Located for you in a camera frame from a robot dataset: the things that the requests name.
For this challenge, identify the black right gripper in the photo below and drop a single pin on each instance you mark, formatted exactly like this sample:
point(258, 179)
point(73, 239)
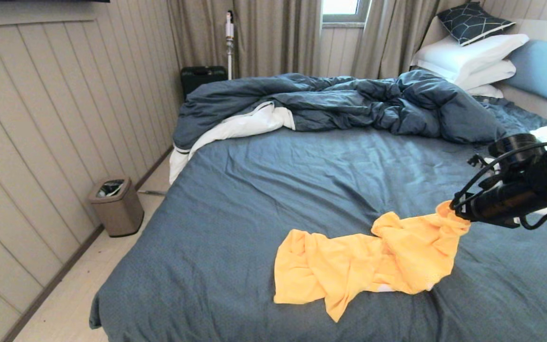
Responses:
point(511, 204)

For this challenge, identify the yellow polo shirt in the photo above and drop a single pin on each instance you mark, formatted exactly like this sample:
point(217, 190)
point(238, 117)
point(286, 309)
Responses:
point(349, 266)

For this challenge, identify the dark blue duvet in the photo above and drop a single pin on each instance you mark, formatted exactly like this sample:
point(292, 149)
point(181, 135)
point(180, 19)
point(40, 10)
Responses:
point(349, 97)

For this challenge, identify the bed with blue sheet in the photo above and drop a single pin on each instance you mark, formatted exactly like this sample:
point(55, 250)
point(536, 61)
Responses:
point(302, 180)

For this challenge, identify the dark patterned cushion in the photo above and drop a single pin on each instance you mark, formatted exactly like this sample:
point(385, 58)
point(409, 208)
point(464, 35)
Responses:
point(473, 23)

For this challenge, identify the beige window curtain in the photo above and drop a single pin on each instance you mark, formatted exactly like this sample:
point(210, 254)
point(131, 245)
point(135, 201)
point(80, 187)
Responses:
point(273, 35)
point(387, 35)

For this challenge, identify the grey framed window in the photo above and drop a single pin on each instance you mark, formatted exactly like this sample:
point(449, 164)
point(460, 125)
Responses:
point(342, 7)

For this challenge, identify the dark green hard case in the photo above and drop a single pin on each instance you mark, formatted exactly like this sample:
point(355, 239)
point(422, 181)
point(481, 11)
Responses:
point(202, 77)

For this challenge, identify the white stick vacuum cleaner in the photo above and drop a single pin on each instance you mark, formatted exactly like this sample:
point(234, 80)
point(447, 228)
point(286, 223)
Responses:
point(229, 30)

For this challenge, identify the beige trash bin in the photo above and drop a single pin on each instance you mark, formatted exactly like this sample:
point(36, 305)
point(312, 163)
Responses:
point(119, 213)

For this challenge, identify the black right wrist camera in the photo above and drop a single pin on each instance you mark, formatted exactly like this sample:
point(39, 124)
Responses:
point(513, 147)

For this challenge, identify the dark wall television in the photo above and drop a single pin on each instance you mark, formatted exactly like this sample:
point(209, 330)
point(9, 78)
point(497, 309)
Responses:
point(41, 1)

